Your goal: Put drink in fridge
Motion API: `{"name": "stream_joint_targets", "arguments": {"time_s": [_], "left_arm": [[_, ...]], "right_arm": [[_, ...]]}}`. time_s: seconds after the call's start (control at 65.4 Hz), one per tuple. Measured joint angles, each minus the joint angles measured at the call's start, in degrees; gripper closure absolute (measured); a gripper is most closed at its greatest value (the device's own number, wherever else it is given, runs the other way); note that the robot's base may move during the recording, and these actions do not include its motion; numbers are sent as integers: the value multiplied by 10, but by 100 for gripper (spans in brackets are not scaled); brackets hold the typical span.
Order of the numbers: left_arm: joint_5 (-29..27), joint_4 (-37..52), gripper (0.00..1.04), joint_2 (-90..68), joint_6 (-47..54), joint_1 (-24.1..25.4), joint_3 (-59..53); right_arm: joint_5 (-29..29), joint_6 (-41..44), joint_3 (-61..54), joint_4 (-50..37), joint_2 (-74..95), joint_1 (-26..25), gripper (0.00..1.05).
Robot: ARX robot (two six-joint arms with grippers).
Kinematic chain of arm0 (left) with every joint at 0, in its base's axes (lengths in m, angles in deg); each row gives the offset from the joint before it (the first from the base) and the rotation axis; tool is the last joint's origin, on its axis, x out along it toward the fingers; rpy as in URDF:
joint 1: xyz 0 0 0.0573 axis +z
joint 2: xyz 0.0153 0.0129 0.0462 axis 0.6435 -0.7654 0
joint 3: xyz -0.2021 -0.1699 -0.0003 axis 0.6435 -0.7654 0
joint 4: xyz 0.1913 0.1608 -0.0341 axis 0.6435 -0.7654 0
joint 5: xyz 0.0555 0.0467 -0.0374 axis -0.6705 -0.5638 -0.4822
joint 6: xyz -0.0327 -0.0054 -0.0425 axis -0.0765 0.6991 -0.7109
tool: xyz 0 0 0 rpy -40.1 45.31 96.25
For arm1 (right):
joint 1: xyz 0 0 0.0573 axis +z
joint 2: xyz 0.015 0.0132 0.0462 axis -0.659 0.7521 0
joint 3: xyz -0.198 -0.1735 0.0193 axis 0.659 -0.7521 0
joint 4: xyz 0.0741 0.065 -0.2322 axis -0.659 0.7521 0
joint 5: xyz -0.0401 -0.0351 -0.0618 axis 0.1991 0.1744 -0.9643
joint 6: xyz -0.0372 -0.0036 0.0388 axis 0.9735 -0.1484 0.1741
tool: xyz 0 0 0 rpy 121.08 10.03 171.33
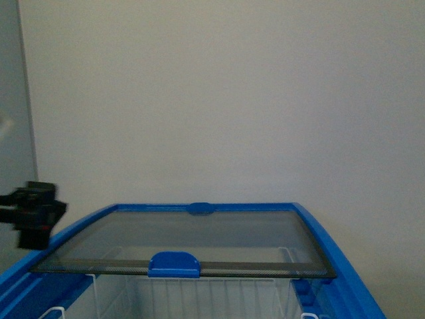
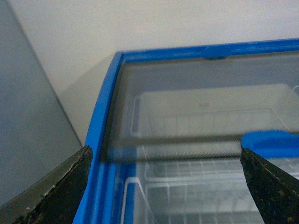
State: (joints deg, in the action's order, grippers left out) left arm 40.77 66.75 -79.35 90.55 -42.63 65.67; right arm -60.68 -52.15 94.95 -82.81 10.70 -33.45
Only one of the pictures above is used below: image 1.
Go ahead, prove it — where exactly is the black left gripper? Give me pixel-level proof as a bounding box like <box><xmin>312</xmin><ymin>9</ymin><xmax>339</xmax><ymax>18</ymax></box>
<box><xmin>1</xmin><ymin>181</ymin><xmax>67</xmax><ymax>250</ymax></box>

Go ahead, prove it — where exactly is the sliding glass freezer lid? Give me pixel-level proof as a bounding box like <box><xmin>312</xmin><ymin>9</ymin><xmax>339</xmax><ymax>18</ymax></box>
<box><xmin>34</xmin><ymin>211</ymin><xmax>336</xmax><ymax>278</ymax></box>

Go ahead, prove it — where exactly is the white blue chest freezer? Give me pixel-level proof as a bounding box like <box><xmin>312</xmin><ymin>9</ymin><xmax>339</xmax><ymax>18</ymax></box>
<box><xmin>1</xmin><ymin>203</ymin><xmax>384</xmax><ymax>318</ymax></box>

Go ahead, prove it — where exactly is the white wire freezer basket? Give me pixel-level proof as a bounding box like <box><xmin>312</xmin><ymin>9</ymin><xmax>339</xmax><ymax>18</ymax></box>
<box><xmin>31</xmin><ymin>244</ymin><xmax>334</xmax><ymax>318</ymax></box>

